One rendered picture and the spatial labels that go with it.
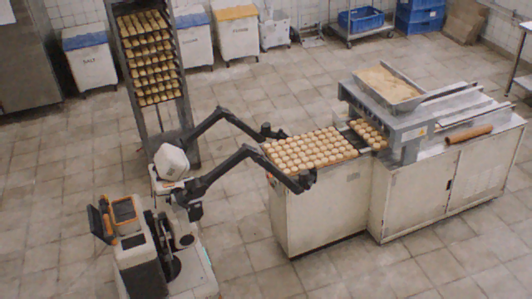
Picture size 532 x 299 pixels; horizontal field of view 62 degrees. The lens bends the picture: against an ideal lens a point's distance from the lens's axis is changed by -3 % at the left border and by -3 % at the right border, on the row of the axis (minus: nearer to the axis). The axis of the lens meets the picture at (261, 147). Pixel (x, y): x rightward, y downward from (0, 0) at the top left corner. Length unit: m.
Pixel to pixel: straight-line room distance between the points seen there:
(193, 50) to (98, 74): 1.24
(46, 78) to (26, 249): 2.26
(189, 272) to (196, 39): 3.47
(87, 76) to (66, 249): 2.61
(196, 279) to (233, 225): 0.83
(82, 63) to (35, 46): 0.64
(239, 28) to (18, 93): 2.81
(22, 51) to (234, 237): 3.29
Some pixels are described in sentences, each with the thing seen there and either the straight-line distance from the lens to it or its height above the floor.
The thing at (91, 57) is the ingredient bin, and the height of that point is 0.55.
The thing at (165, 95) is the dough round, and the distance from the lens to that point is 4.12.
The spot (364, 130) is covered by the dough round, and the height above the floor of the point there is 0.92.
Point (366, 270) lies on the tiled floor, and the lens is 3.63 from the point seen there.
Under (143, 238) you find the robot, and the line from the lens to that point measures 2.89.
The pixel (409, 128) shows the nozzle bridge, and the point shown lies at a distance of 3.03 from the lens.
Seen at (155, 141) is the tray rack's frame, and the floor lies 0.15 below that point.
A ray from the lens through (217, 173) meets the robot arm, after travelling 2.62.
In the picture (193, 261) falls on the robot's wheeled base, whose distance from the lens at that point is 3.39.
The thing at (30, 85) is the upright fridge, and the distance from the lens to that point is 5.93.
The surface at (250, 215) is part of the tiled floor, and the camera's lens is 4.01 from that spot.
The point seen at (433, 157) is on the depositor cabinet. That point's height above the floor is 0.82.
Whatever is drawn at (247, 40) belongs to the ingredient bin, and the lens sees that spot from 6.19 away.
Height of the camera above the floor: 2.87
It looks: 37 degrees down
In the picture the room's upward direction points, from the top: 5 degrees counter-clockwise
